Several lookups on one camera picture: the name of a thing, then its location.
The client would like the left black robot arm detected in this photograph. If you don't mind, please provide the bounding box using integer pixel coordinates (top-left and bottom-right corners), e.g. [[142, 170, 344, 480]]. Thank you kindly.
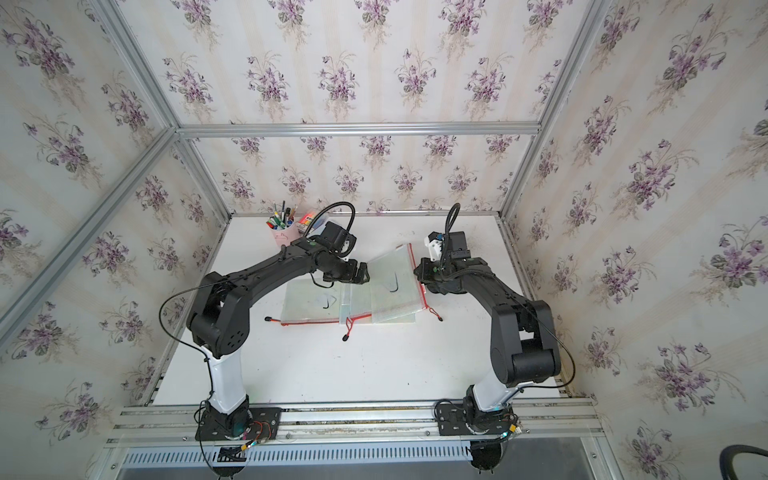
[[164, 201, 370, 416]]

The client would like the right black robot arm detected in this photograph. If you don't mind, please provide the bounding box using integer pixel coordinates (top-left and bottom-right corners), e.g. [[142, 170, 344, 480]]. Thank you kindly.
[[414, 203, 566, 417]]

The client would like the black chair part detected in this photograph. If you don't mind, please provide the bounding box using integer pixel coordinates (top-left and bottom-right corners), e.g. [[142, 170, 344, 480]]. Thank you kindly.
[[718, 444, 767, 480]]

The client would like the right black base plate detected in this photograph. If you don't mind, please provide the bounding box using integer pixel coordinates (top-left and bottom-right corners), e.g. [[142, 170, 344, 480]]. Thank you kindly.
[[433, 397, 519, 438]]

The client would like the pink pen cup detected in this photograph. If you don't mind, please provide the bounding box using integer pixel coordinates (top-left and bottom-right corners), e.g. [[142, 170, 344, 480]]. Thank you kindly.
[[271, 224, 301, 247]]

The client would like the mesh document bag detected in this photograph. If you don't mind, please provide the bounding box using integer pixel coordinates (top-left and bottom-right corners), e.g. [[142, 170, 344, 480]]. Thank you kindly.
[[265, 279, 341, 326], [349, 308, 416, 325], [339, 243, 443, 342]]

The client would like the colourful marker box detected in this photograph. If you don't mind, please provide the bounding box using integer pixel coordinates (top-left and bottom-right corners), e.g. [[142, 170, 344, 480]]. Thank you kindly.
[[298, 211, 317, 234]]

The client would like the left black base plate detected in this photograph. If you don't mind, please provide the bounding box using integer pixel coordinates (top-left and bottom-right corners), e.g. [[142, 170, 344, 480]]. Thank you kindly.
[[195, 405, 283, 443]]

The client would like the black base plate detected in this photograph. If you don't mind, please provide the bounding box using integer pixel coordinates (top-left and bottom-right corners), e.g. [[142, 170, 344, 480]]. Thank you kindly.
[[195, 405, 283, 443], [433, 397, 519, 438]]

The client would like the aluminium mounting rail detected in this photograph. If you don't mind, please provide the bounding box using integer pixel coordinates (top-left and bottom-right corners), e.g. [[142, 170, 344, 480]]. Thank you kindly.
[[106, 398, 606, 448]]

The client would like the white ventilation grille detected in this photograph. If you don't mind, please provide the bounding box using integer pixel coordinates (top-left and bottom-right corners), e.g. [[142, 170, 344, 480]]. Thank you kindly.
[[122, 440, 471, 469]]

